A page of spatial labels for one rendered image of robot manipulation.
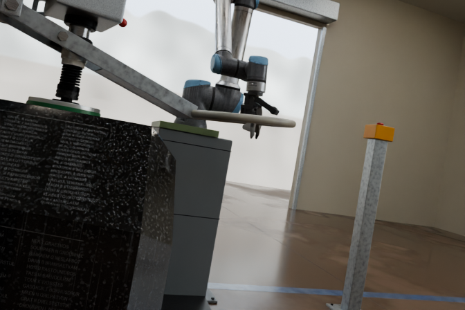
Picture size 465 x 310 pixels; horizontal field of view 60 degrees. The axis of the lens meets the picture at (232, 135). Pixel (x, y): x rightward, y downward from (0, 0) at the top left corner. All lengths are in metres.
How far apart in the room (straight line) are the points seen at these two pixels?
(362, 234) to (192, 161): 1.05
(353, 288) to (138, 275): 1.72
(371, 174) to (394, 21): 5.96
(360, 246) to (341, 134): 4.96
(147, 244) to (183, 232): 1.23
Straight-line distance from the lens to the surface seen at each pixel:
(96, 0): 1.33
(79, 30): 1.38
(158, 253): 0.98
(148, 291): 1.00
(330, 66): 7.23
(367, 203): 2.43
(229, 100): 2.28
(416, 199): 8.44
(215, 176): 2.15
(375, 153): 2.42
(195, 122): 2.21
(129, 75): 1.38
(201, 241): 2.20
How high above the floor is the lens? 0.80
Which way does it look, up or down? 2 degrees up
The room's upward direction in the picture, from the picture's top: 10 degrees clockwise
